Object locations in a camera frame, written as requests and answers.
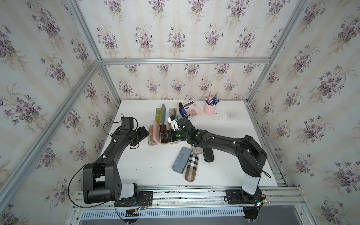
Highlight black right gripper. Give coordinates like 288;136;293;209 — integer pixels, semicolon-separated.
160;128;191;143

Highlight grey glasses case red glasses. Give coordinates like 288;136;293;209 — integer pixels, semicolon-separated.
191;146;203;155

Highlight black tan glasses case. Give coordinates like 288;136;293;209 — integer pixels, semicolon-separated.
203;148;214;163

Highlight teal glasses case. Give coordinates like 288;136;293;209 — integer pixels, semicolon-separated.
172;147;192;174

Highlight plaid glasses case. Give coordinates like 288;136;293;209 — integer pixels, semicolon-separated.
185;154;199;182

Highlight beige glasses case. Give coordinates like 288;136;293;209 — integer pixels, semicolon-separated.
160;129;168;144

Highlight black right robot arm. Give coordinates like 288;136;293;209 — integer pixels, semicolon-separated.
168;116;267;196

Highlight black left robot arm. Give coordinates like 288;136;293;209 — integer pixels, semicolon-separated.
83;126;149;204

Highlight pink grey case back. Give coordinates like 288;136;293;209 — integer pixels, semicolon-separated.
169;103;180;117

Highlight grey case yellow lining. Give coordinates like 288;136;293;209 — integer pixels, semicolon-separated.
155;104;166;125

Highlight blue stapler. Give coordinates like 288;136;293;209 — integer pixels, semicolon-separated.
179;102;188;118

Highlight brown sunglasses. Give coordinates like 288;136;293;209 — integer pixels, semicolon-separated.
159;124;167;135

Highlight pink calculator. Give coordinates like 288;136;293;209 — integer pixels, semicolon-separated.
183;100;203;118

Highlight pink pen cup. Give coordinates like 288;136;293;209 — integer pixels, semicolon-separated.
203;104;216;115

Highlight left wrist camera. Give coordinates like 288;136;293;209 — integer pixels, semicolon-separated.
121;117;135;130

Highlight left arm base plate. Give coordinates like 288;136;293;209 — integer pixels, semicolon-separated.
114;191;154;208

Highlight aluminium rail frame front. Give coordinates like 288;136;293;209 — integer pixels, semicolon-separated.
65;186;316;225

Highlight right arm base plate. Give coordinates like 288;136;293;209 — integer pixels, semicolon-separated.
224;188;266;206

